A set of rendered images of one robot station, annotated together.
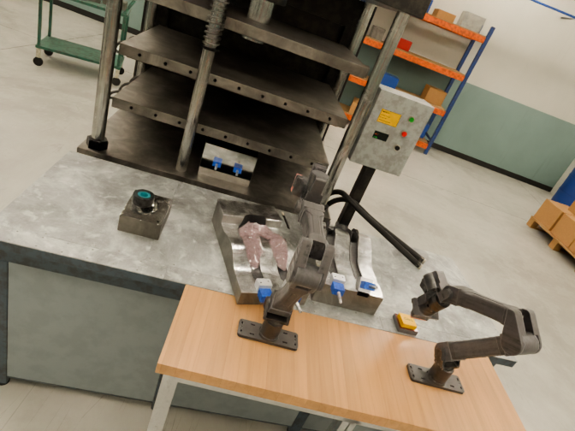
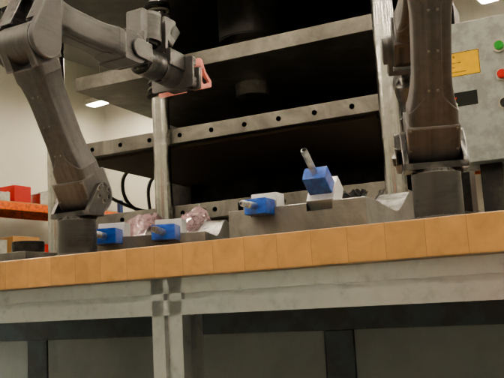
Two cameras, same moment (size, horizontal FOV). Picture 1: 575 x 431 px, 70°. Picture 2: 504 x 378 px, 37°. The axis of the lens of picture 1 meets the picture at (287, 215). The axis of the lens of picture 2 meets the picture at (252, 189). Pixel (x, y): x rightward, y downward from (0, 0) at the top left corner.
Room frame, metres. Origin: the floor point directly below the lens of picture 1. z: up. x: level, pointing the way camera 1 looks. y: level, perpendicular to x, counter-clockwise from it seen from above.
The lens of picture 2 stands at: (0.20, -1.08, 0.72)
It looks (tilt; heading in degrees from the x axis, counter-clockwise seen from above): 9 degrees up; 38
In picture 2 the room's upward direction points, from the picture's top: 3 degrees counter-clockwise
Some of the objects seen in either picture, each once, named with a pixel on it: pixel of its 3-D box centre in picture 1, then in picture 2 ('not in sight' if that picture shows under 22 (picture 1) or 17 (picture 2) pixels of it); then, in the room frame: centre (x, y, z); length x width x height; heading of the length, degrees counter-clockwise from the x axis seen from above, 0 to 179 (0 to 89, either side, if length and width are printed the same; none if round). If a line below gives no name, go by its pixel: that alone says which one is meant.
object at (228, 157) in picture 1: (231, 148); not in sight; (2.18, 0.44, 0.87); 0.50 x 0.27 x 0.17; 13
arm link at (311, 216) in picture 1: (308, 241); (79, 47); (1.00, -0.08, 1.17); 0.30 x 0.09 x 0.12; 10
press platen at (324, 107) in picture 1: (243, 72); (261, 148); (2.29, 0.51, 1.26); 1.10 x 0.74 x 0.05; 103
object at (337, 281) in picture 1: (338, 291); (257, 206); (1.24, -0.27, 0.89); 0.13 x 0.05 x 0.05; 13
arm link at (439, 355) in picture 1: (447, 357); (430, 152); (1.10, -0.67, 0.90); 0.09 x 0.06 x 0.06; 121
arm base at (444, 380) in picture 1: (440, 371); (438, 201); (1.09, -0.68, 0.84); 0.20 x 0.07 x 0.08; 100
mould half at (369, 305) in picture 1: (340, 255); (341, 226); (1.52, -0.27, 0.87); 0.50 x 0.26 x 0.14; 13
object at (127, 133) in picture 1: (219, 158); not in sight; (2.24, 0.50, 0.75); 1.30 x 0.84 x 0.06; 103
